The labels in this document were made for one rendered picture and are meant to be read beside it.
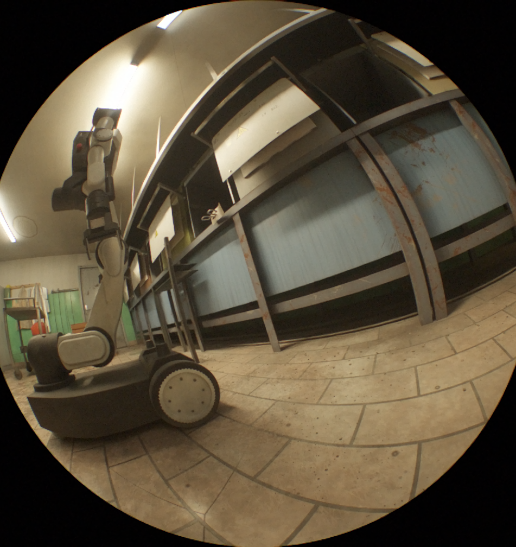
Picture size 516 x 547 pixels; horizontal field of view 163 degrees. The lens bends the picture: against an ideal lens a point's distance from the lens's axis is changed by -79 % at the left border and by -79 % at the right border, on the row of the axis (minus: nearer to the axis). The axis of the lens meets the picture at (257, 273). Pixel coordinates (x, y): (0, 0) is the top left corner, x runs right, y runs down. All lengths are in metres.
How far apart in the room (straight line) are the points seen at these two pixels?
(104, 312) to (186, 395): 0.40
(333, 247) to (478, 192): 0.75
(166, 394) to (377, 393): 0.51
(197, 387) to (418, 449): 0.52
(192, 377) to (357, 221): 0.81
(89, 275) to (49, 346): 4.51
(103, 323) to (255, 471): 0.62
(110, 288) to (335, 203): 0.95
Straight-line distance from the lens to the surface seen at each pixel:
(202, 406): 0.56
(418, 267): 0.74
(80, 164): 1.07
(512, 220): 1.07
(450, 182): 0.92
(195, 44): 2.21
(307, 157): 0.90
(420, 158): 0.92
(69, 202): 0.97
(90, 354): 0.69
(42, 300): 5.20
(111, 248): 0.74
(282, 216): 0.93
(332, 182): 0.87
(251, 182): 1.03
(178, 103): 2.39
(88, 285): 5.13
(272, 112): 1.01
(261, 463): 0.40
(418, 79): 1.21
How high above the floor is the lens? 0.30
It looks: 8 degrees up
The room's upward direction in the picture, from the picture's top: 17 degrees counter-clockwise
